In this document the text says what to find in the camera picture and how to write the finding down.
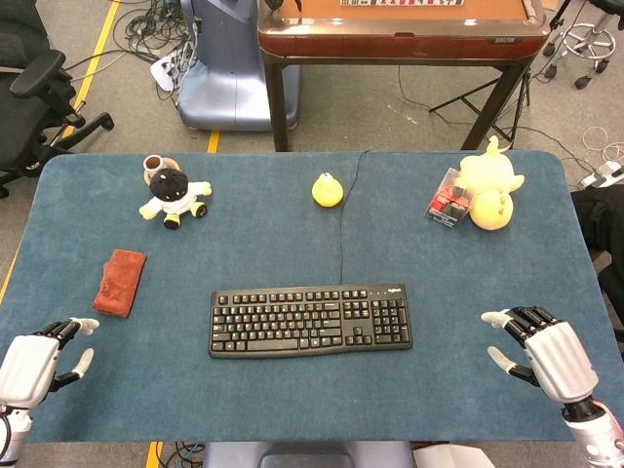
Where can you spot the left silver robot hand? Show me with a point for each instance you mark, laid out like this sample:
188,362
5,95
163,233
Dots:
29,363

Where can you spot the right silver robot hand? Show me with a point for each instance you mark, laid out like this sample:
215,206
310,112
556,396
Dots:
560,356

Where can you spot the black keyboard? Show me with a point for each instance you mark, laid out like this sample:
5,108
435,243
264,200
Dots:
292,322

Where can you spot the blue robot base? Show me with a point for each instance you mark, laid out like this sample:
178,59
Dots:
229,73

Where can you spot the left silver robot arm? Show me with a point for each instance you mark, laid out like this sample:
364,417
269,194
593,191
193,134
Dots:
12,431

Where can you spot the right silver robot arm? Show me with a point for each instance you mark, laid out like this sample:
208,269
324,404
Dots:
592,439

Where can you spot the folded red-brown cloth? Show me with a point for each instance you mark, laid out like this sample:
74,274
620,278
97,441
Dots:
119,283

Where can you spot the black bag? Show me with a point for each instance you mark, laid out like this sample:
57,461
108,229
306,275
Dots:
599,219

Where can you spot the yellow plush toy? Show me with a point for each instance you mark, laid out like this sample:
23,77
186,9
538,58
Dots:
492,195

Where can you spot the white floor device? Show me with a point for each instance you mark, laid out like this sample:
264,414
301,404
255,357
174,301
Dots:
602,175

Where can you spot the coffee capsule box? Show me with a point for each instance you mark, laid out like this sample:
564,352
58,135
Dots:
448,200

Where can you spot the black-headed plush doll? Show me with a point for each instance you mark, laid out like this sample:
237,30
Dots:
170,195

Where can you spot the small brown toy cup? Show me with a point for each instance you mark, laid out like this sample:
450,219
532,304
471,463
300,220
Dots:
156,166

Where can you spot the black folding stand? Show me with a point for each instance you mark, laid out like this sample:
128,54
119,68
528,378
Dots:
492,107

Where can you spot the blue felt table mat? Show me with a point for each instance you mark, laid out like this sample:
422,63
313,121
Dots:
302,404

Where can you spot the blue-grey robot torso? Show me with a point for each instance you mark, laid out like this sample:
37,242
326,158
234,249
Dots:
307,456

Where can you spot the yellow toy pear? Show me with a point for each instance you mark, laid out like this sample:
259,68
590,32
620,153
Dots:
327,192

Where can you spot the black office chair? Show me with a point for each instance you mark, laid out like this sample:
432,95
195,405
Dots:
24,73

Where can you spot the chrome-base stool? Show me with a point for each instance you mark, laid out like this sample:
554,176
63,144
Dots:
582,39

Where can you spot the white power strip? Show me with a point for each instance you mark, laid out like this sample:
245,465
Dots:
168,68

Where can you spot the brown mahjong table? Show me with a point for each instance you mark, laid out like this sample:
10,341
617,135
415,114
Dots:
400,39

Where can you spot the background robot hand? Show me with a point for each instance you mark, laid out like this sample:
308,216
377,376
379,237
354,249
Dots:
283,4

